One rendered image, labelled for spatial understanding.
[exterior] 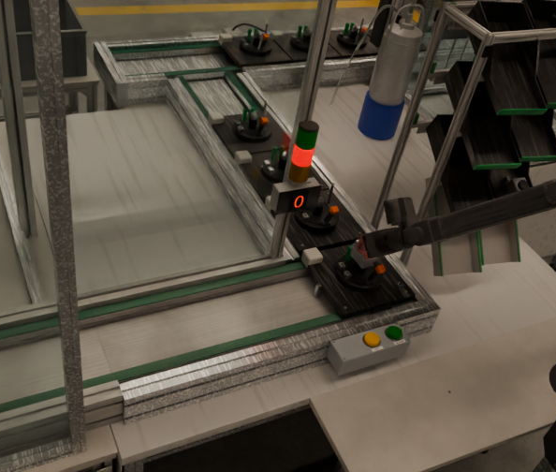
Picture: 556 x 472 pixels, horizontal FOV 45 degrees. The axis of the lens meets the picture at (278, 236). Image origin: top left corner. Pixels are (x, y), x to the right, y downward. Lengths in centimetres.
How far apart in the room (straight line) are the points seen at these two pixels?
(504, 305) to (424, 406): 51
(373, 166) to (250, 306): 95
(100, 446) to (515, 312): 126
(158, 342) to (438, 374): 75
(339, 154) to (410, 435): 120
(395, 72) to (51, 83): 180
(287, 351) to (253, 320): 16
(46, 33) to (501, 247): 153
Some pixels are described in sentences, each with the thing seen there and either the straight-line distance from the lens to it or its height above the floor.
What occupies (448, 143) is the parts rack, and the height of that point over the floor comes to 136.
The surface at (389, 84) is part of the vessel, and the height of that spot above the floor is 110.
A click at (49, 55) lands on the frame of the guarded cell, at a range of 93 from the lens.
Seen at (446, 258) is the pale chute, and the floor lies 102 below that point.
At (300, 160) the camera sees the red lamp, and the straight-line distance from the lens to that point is 164.
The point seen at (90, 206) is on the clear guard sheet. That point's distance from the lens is 156.
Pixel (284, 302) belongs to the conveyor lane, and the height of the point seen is 92.
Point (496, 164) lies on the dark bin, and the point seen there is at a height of 137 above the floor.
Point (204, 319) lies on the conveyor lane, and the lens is 176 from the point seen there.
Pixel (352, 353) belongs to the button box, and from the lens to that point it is 171.
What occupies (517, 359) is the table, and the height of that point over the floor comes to 86.
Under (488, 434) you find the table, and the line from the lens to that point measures 183.
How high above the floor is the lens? 224
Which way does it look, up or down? 41 degrees down
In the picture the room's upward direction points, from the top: 12 degrees clockwise
